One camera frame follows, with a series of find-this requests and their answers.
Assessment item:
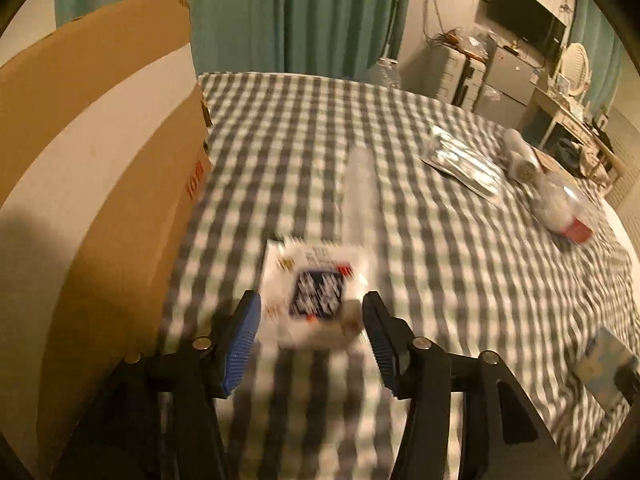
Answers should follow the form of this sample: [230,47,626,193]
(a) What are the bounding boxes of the clear plastic bag roll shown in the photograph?
[502,129,543,183]

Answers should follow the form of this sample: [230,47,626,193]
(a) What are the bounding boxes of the white oval mirror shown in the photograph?
[557,42,591,103]

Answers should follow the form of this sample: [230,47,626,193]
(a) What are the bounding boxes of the brown cardboard box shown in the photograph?
[0,0,213,476]

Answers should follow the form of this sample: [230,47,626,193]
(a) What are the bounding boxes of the white dressing table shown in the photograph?
[520,87,601,151]

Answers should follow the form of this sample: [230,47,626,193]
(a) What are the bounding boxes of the silver foil packets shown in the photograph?
[420,125,503,206]

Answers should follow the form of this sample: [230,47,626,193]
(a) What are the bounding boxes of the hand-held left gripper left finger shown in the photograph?
[50,290,263,480]

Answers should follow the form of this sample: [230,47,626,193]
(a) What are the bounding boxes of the grey small fridge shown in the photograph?
[472,42,543,121]

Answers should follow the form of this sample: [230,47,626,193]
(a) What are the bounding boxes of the wooden chair with clothes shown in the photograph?
[557,137,626,186]

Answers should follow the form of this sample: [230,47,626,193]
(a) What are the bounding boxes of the tan flat box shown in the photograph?
[534,146,568,177]

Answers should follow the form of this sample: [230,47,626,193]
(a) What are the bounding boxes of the clear container with red label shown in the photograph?
[530,172,598,248]

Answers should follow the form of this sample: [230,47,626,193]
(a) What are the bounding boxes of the light blue packet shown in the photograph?
[572,327,636,406]

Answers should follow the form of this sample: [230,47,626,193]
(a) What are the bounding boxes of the large clear water bottle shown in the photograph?
[367,57,403,88]

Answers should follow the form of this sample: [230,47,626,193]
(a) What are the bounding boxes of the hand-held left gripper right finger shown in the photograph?
[361,290,571,480]

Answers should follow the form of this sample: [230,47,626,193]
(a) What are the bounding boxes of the white louvered door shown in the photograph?
[607,105,640,211]

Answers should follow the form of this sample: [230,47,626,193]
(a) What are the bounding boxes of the black wall television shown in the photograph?
[486,0,568,58]

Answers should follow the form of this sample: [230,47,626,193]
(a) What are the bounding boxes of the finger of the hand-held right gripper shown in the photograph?
[614,364,640,403]

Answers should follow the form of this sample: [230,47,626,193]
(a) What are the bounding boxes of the grey checked cloth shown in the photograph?
[155,71,636,480]

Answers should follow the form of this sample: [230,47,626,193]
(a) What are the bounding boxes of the green curtain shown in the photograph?
[570,0,626,111]
[55,0,416,81]

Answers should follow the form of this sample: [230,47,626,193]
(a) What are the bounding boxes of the white drawer cabinet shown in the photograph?
[432,45,488,108]

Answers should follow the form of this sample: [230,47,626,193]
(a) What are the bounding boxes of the white packet with dark print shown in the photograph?
[260,240,371,351]

